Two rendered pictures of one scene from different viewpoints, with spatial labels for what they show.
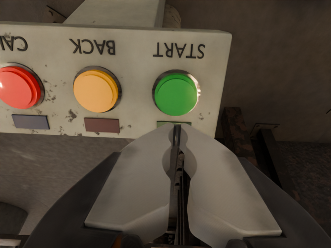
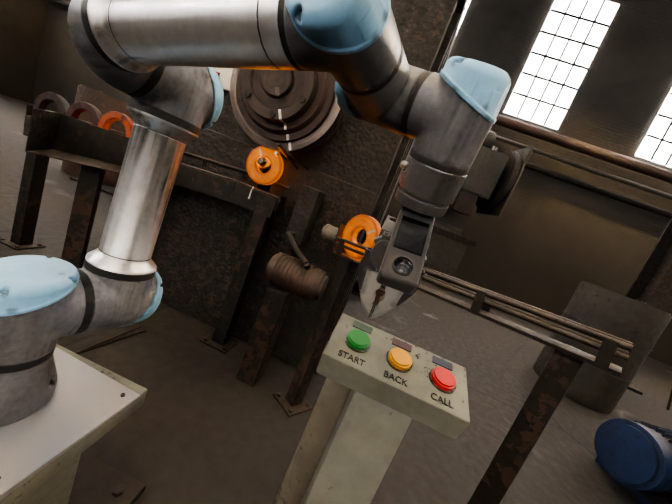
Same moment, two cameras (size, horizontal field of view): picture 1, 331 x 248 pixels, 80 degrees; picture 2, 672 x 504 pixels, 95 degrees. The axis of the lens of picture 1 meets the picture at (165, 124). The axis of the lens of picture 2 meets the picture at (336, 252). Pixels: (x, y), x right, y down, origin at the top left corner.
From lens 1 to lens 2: 0.39 m
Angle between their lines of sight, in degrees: 33
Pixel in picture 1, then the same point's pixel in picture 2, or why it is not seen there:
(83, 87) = (405, 360)
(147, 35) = (365, 370)
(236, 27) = (204, 474)
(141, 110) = (378, 342)
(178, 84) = (357, 341)
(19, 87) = (440, 375)
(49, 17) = not seen: outside the picture
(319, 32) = not seen: hidden behind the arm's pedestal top
